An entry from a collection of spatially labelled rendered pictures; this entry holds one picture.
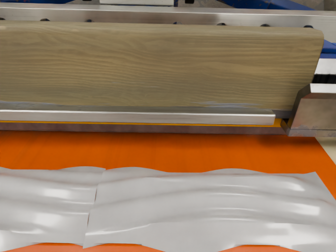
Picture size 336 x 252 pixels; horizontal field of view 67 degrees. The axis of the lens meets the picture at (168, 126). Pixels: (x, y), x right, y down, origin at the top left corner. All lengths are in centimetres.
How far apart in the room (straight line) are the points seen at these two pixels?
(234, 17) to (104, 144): 28
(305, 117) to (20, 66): 24
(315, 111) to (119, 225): 18
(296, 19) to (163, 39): 30
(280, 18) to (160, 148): 30
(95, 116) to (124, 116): 2
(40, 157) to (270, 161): 21
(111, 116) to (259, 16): 30
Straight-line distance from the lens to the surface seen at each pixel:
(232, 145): 26
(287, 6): 90
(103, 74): 22
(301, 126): 25
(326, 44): 45
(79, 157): 24
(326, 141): 30
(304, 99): 23
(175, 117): 21
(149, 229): 17
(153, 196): 19
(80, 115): 22
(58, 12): 45
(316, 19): 48
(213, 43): 21
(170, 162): 23
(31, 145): 27
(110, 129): 25
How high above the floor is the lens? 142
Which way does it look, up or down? 63 degrees down
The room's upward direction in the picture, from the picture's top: 3 degrees clockwise
